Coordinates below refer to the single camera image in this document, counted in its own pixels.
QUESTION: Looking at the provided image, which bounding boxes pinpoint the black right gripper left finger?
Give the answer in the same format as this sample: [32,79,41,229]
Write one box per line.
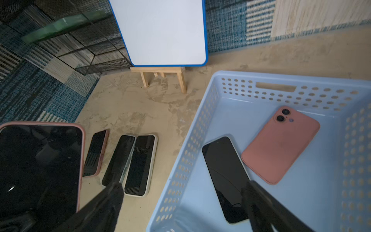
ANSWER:
[53,182,124,232]

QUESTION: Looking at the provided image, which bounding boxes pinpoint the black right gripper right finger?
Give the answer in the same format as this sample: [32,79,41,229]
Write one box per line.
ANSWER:
[241,180,312,232]

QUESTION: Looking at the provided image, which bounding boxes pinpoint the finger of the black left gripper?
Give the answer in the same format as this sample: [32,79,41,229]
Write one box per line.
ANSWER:
[1,211,38,232]

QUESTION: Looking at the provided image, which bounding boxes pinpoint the black phone without case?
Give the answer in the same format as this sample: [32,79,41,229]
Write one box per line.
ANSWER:
[202,136,250,224]

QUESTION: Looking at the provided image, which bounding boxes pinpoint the phone pink case purple button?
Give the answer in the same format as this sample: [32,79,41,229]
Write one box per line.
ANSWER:
[83,129,110,177]

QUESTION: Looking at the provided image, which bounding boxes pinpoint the face-down phone salmon case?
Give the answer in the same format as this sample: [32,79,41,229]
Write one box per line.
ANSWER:
[242,106,320,185]

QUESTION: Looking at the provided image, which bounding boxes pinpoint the wooden tabletop easel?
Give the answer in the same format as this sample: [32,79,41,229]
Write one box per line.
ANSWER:
[130,66,187,94]

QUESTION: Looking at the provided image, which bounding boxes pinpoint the green flat board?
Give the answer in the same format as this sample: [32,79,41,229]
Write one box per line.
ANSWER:
[21,11,113,44]

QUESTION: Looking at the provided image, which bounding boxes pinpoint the black wire mesh shelf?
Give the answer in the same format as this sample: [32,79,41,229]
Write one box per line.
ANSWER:
[1,1,132,75]

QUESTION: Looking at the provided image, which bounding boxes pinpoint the small whiteboard blue frame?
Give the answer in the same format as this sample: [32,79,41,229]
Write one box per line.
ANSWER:
[109,1,208,67]

